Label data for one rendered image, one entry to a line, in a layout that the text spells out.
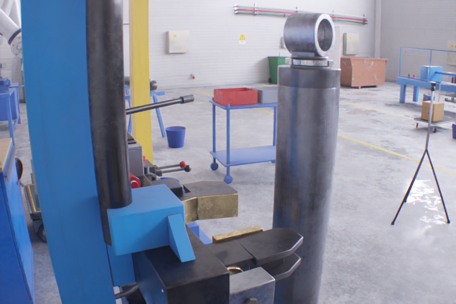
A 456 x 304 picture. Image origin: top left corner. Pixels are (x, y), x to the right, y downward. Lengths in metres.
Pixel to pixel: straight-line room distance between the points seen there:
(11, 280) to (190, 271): 1.78
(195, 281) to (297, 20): 0.85
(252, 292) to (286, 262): 0.25
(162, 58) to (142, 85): 8.66
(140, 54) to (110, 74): 2.79
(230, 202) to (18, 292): 1.58
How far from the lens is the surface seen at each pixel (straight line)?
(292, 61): 1.25
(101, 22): 0.82
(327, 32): 1.33
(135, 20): 3.60
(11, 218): 2.29
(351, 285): 2.68
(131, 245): 0.91
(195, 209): 1.41
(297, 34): 1.24
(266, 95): 4.27
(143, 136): 3.72
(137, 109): 1.19
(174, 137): 5.57
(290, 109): 1.23
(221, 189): 1.47
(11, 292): 2.54
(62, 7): 0.93
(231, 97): 4.11
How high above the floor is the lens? 1.56
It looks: 14 degrees down
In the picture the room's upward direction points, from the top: straight up
